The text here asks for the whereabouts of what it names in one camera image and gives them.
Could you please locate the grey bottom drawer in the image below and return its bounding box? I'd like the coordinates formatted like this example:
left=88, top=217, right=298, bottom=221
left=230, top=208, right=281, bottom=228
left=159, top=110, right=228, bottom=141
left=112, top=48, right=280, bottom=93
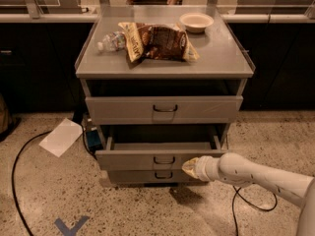
left=107, top=170, right=198, bottom=184

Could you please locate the clear plastic water bottle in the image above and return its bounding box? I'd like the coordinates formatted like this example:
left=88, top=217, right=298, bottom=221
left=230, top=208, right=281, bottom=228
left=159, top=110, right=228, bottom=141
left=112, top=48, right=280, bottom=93
left=96, top=31, right=126, bottom=52

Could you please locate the grey drawer cabinet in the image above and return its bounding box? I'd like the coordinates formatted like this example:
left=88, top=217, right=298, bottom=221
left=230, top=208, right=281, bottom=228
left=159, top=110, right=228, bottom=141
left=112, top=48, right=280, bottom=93
left=74, top=5, right=256, bottom=185

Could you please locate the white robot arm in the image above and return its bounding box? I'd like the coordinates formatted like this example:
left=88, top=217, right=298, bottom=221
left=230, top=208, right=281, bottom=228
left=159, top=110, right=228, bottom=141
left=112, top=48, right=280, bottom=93
left=182, top=152, right=315, bottom=236

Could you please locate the blue power box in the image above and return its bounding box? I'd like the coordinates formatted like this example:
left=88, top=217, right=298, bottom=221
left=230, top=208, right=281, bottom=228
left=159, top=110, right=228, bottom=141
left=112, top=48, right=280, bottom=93
left=86, top=130, right=102, bottom=150

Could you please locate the black floor cable left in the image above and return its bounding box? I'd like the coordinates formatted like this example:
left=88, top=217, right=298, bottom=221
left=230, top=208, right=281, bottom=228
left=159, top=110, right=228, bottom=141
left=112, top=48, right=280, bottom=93
left=11, top=130, right=53, bottom=236

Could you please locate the brown chip bag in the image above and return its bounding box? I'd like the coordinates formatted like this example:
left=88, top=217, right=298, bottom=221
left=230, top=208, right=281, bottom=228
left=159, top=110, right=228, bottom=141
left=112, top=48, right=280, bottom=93
left=118, top=22, right=199, bottom=62

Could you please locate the white paper bowl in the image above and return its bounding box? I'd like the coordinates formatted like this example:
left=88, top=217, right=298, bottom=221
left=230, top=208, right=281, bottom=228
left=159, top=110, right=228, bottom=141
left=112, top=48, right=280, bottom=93
left=179, top=13, right=214, bottom=33

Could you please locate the blue tape floor marker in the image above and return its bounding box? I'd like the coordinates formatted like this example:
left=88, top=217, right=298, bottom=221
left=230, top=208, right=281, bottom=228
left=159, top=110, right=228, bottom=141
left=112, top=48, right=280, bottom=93
left=53, top=214, right=91, bottom=236

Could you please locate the dark counter with rail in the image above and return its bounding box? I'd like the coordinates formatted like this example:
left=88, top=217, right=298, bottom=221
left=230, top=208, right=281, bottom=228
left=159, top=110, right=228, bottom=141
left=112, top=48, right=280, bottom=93
left=0, top=21, right=315, bottom=113

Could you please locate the grey top drawer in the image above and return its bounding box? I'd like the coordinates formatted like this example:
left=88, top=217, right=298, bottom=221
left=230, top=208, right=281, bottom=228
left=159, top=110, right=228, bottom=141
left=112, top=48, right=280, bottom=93
left=86, top=96, right=243, bottom=125

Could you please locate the black floor cable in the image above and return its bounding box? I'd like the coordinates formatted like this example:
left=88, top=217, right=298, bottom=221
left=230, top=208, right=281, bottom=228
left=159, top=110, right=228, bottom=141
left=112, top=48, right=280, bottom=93
left=11, top=130, right=53, bottom=236
left=231, top=184, right=279, bottom=236

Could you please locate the white paper sheet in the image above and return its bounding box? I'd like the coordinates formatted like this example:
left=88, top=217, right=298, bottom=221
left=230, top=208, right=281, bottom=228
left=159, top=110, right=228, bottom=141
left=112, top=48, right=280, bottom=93
left=39, top=119, right=83, bottom=157

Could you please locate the black floor cable right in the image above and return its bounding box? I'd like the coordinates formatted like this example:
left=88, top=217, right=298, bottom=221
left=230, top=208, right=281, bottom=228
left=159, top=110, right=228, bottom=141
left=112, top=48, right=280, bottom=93
left=231, top=184, right=279, bottom=236

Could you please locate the grey drawer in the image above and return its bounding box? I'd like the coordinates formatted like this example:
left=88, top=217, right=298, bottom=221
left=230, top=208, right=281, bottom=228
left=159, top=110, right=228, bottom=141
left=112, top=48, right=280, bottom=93
left=95, top=137, right=224, bottom=171
left=107, top=170, right=198, bottom=184
left=86, top=96, right=243, bottom=125

